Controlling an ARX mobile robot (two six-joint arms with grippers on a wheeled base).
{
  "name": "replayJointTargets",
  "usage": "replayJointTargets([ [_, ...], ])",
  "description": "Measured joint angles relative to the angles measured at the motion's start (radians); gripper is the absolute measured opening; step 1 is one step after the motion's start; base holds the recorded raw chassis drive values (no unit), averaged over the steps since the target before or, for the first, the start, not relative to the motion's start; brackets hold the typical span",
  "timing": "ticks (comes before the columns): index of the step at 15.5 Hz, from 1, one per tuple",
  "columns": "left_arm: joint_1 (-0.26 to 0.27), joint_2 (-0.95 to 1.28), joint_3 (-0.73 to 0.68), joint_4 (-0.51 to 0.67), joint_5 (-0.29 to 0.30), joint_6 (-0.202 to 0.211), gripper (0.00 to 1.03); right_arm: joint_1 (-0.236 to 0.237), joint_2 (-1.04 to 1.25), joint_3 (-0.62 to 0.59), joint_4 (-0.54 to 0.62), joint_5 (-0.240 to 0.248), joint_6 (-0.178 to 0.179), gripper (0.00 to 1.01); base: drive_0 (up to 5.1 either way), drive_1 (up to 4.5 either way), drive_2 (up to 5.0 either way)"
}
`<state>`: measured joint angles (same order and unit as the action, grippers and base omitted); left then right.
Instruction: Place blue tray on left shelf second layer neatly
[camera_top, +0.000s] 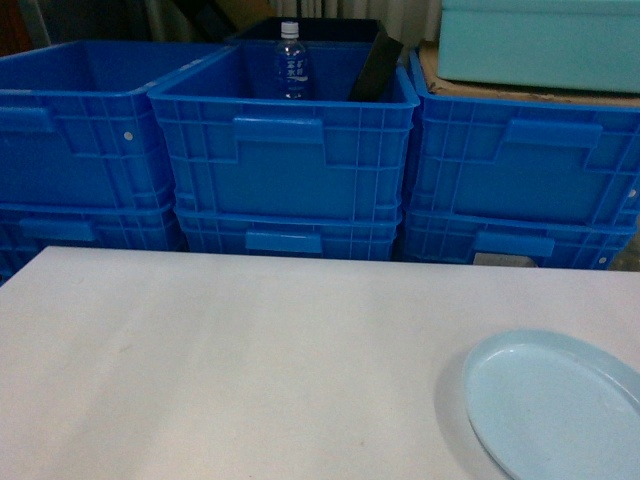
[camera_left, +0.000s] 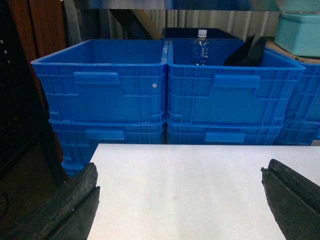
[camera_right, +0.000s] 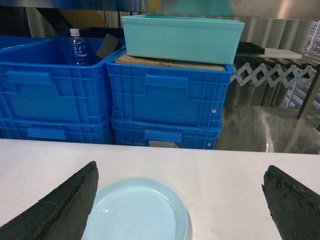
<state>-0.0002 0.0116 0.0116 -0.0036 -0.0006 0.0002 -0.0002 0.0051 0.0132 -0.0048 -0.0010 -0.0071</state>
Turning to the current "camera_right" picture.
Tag brown cardboard sheet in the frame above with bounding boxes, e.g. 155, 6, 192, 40
114, 53, 226, 71

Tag clear water bottle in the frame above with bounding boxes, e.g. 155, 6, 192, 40
68, 28, 89, 66

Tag blue crate lower left stack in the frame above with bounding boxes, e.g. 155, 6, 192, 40
0, 118, 116, 145

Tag dark foam block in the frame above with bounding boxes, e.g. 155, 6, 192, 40
96, 34, 120, 61

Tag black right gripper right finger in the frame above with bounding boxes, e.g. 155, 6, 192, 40
262, 165, 320, 240

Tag extendable roller conveyor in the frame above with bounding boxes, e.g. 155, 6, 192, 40
231, 56, 317, 88

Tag teal plastic tub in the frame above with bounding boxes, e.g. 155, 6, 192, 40
121, 14, 245, 65

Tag blue crate upper right stack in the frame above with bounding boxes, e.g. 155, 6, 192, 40
106, 51, 234, 128

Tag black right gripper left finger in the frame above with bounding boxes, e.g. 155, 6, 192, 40
0, 161, 99, 240

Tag white board on conveyor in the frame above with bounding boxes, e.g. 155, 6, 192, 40
236, 48, 303, 59

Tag blue crate upper left stack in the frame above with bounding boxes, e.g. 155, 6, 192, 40
0, 37, 113, 125

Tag blue crate lower right stack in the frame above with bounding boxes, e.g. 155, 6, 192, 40
111, 118, 222, 150

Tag blue crate stack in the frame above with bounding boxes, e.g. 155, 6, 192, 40
0, 37, 113, 125
111, 118, 222, 150
0, 118, 116, 145
106, 51, 234, 128

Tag light blue round plate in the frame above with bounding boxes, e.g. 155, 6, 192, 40
82, 178, 193, 240

